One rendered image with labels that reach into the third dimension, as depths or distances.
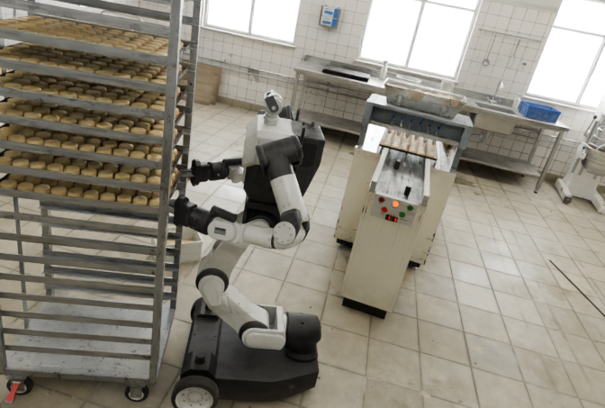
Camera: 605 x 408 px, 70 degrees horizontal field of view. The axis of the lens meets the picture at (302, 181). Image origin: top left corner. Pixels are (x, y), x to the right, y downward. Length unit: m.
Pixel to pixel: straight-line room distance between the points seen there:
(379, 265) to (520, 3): 4.54
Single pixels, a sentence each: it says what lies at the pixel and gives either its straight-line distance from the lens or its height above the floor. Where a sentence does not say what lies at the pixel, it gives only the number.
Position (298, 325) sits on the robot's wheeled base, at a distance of 2.18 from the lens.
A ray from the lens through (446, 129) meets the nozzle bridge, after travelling 3.15.
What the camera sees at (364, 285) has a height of 0.21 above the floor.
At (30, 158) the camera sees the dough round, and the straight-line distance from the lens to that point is 1.85.
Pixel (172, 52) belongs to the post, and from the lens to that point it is 1.44.
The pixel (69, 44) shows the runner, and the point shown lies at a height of 1.50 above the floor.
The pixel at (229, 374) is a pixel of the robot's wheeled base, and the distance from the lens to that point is 2.16.
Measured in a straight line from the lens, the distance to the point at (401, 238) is 2.58.
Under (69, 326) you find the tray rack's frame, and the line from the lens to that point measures 2.43.
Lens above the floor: 1.78
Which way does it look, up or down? 23 degrees down
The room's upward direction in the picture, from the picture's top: 11 degrees clockwise
